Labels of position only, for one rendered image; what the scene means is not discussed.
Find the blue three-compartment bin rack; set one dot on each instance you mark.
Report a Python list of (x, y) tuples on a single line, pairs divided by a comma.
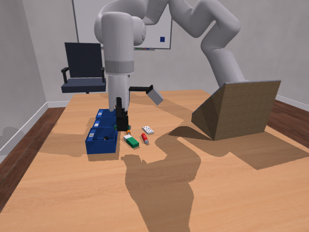
[(103, 126)]

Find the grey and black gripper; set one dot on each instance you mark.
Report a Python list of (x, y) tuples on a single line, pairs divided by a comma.
[(119, 97)]

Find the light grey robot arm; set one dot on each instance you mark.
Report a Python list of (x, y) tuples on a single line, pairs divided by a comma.
[(119, 32)]

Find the red aa battery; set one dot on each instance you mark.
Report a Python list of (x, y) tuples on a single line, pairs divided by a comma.
[(144, 138)]

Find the white domino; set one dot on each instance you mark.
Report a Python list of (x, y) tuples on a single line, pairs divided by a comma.
[(147, 129)]

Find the green and white eraser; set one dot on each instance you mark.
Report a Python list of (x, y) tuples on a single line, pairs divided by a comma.
[(131, 141)]

